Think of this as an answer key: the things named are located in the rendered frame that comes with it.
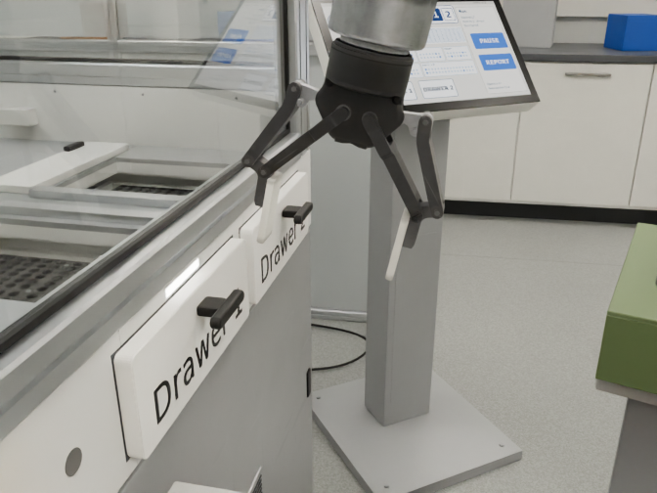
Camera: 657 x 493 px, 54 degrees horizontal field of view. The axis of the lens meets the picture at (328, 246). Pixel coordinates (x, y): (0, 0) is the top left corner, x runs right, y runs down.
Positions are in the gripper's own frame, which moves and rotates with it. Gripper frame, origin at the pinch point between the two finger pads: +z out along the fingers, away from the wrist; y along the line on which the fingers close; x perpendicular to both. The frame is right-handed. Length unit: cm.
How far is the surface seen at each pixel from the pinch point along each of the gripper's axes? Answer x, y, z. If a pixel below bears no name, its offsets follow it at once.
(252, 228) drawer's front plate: -14.7, 12.1, 7.1
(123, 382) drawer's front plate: 17.5, 12.4, 9.8
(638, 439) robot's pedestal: -21, -46, 25
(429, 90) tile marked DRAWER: -89, -3, -4
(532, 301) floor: -192, -64, 86
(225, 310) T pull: 4.7, 8.3, 8.0
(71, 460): 24.7, 12.7, 12.3
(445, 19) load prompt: -105, -2, -18
